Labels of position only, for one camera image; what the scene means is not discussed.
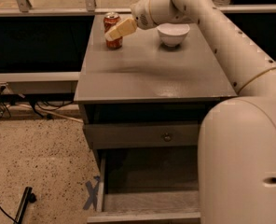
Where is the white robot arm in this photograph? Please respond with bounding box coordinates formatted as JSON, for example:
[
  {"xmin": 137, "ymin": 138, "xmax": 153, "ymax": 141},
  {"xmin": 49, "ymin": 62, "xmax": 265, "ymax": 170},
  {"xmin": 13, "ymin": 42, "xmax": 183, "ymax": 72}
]
[{"xmin": 105, "ymin": 0, "xmax": 276, "ymax": 224}]

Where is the grey drawer cabinet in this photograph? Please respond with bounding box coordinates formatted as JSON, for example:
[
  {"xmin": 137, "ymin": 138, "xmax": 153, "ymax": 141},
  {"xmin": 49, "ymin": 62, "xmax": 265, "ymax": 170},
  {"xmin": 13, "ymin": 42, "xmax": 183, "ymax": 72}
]
[{"xmin": 74, "ymin": 11, "xmax": 239, "ymax": 224}]

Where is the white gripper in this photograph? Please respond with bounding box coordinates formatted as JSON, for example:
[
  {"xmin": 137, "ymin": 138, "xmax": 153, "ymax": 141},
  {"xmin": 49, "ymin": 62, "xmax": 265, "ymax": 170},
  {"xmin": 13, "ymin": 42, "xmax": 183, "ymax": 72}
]
[{"xmin": 104, "ymin": 0, "xmax": 182, "ymax": 41}]

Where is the round metal drawer knob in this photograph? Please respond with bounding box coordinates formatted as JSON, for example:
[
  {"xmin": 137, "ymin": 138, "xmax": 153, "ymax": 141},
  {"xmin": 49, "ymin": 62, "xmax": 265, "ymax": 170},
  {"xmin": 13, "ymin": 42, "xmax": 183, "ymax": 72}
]
[{"xmin": 163, "ymin": 133, "xmax": 173, "ymax": 142}]

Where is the red coke can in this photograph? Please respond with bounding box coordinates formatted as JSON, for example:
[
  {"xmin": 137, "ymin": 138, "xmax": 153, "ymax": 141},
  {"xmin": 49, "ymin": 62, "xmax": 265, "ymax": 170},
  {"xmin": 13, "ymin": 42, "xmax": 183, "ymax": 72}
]
[{"xmin": 103, "ymin": 12, "xmax": 123, "ymax": 49}]

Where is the metal railing frame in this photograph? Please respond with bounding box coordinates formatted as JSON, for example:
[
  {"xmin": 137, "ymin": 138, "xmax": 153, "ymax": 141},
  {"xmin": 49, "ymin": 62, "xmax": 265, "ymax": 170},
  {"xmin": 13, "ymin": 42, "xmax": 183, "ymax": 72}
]
[{"xmin": 0, "ymin": 0, "xmax": 276, "ymax": 95}]

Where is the top grey drawer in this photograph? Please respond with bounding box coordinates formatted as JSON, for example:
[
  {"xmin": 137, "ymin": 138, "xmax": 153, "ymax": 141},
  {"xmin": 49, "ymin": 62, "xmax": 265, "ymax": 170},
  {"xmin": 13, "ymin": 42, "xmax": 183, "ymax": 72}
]
[{"xmin": 84, "ymin": 121, "xmax": 200, "ymax": 149}]

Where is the blue tape cross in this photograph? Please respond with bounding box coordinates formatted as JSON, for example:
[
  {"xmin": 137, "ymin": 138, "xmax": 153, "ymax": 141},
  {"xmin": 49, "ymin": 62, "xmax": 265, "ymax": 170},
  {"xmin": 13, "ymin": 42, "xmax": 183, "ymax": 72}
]
[{"xmin": 83, "ymin": 175, "xmax": 101, "ymax": 210}]

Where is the white ceramic bowl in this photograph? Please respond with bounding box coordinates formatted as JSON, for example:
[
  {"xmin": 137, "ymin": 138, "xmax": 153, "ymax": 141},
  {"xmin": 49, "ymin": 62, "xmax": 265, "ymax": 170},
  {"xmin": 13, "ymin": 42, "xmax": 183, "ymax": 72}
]
[{"xmin": 157, "ymin": 23, "xmax": 190, "ymax": 47}]

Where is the open middle grey drawer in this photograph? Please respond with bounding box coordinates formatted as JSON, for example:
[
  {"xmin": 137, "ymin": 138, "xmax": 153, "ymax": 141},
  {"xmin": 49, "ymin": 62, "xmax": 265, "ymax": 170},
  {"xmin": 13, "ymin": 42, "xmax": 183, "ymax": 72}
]
[{"xmin": 87, "ymin": 147, "xmax": 200, "ymax": 224}]

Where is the black bar on floor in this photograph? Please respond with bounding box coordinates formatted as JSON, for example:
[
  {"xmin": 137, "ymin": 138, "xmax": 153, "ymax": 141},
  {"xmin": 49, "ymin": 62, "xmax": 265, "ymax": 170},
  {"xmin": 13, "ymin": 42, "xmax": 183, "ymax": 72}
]
[{"xmin": 13, "ymin": 187, "xmax": 37, "ymax": 224}]

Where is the bundle of black cables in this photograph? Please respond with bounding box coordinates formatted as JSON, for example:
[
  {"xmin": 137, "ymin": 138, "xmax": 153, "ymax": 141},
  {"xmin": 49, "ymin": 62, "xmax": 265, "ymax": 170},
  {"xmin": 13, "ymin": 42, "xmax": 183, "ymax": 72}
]
[{"xmin": 0, "ymin": 83, "xmax": 76, "ymax": 121}]

